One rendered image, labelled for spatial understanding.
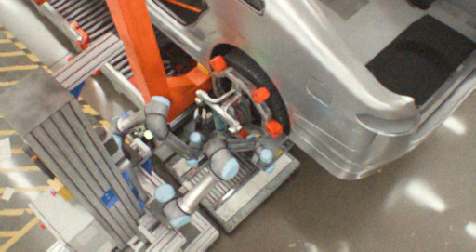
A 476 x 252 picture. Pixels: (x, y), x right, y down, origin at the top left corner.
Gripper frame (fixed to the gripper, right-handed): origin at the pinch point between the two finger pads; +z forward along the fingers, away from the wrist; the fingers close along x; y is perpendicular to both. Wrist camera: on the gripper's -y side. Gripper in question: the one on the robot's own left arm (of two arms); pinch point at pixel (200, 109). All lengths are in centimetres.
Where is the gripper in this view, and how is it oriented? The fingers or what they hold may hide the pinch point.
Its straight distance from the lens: 313.8
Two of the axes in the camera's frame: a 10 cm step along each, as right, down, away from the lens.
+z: 0.3, -8.4, 5.3
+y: 0.4, 5.4, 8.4
